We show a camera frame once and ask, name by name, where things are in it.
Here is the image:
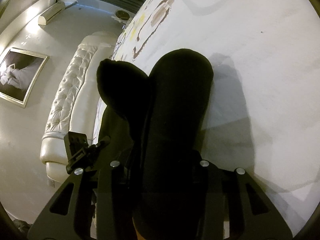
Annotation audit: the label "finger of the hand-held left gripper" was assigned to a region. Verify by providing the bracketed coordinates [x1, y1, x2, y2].
[84, 135, 111, 172]

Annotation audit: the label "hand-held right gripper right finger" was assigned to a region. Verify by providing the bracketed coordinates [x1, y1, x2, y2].
[196, 159, 293, 240]

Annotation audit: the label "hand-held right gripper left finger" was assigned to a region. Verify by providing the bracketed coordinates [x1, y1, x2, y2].
[27, 160, 137, 240]

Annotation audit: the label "black pants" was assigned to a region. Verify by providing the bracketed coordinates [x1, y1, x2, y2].
[96, 48, 215, 240]

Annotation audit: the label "white tufted headboard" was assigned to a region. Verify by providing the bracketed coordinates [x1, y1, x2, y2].
[39, 31, 125, 182]

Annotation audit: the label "dark cloth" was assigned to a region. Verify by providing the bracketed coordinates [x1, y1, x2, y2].
[11, 217, 34, 234]

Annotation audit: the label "white patterned bed sheet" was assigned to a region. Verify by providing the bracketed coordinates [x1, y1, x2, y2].
[94, 0, 320, 238]

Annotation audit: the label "white air conditioner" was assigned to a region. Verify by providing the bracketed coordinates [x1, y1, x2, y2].
[38, 1, 66, 25]

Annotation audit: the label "framed wall picture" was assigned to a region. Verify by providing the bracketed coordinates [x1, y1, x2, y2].
[0, 47, 50, 109]

